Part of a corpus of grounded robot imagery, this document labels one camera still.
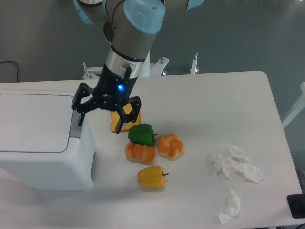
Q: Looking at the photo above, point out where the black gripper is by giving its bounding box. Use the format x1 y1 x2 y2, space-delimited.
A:
71 65 142 133

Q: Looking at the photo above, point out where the white push-button trash can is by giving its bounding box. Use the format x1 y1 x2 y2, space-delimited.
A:
0 89 96 190

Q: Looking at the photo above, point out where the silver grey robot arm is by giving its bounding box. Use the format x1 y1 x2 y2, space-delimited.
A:
71 0 203 133

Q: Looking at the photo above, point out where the orange toast slice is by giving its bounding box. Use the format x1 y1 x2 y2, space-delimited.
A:
111 104 141 133

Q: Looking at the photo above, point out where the green bell pepper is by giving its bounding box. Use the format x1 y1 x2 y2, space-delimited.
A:
128 124 157 147

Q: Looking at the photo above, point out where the striped orange bread roll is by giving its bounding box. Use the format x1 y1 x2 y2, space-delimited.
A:
124 142 156 164

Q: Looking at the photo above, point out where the knotted round bread bun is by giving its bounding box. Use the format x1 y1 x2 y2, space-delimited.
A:
157 133 185 160

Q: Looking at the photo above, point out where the yellow bell pepper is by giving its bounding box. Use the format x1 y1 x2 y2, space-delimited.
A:
137 166 169 191

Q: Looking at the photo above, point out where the large crumpled white tissue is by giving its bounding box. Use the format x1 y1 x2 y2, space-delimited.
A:
207 145 264 184

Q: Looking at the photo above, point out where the small crumpled white tissue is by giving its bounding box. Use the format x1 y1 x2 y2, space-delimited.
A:
217 188 241 225

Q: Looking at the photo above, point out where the black device at table edge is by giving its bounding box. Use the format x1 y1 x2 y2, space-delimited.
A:
286 193 305 219

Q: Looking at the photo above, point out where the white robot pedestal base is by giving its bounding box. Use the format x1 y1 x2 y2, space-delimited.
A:
82 52 199 80

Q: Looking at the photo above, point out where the black cable on floor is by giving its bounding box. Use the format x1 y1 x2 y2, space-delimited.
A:
0 60 20 82

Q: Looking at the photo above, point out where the white frame at right edge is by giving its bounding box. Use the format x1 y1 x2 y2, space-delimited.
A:
282 82 305 129

